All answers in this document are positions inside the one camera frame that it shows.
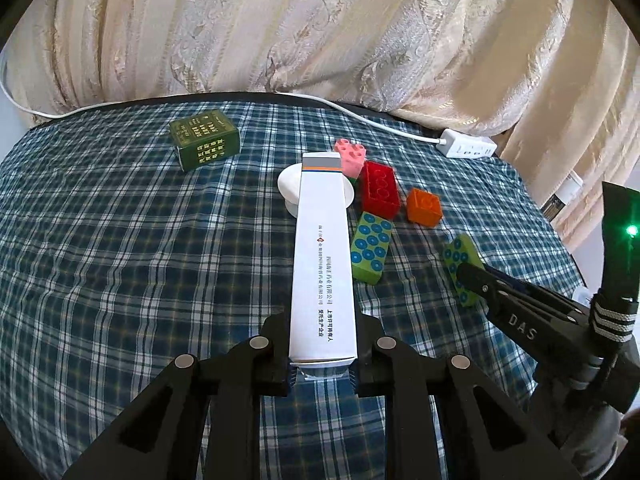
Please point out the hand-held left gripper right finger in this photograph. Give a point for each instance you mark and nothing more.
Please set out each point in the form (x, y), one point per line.
(367, 360)

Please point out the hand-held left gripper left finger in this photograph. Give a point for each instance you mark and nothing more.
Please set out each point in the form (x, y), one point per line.
(280, 360)

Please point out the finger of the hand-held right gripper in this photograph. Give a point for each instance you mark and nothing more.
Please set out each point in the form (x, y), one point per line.
(540, 296)
(492, 300)

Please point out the green blue-dotted toy brick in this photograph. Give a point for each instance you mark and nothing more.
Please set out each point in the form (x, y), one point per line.
(370, 250)
(457, 255)

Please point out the long white carton box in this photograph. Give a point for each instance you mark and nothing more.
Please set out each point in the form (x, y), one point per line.
(322, 260)

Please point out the orange toy brick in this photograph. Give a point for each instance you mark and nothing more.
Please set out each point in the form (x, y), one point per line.
(424, 207)

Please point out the pink toy brick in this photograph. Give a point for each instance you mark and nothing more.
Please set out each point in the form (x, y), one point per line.
(350, 155)

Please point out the white power strip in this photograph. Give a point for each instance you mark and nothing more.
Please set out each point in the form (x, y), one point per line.
(467, 145)

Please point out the red toy brick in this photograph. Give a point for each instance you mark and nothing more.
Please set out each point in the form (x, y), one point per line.
(379, 190)

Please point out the white round lid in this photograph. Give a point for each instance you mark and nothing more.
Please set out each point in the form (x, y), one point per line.
(289, 185)

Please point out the dark green printed box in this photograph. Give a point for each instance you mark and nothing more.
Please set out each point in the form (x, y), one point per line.
(205, 140)

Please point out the cream patterned curtain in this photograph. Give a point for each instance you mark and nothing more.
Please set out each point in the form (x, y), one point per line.
(300, 25)

